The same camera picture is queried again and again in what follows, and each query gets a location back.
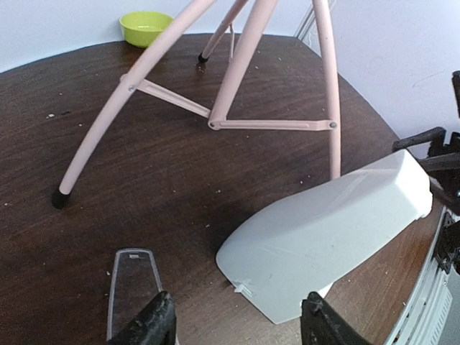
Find white metronome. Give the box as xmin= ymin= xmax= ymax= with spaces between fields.
xmin=216 ymin=150 xmax=433 ymax=324

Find front aluminium rail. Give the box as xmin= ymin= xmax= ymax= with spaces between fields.
xmin=385 ymin=209 xmax=459 ymax=344

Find yellow-green plastic bowl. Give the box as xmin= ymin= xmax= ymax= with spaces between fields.
xmin=119 ymin=11 xmax=173 ymax=48

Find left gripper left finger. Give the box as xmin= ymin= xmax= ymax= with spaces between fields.
xmin=107 ymin=291 xmax=176 ymax=345

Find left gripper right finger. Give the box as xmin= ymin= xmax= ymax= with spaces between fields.
xmin=300 ymin=291 xmax=370 ymax=345

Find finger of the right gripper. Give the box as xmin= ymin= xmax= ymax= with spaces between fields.
xmin=392 ymin=127 xmax=446 ymax=152

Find right aluminium corner post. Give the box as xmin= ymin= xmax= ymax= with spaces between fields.
xmin=294 ymin=4 xmax=316 ymax=41

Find clear metronome front cover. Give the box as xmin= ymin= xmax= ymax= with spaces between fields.
xmin=106 ymin=248 xmax=162 ymax=340

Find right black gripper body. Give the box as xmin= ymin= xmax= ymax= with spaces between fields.
xmin=419 ymin=132 xmax=459 ymax=216

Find pink folding music stand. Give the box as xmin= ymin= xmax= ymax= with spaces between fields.
xmin=51 ymin=0 xmax=341 ymax=209

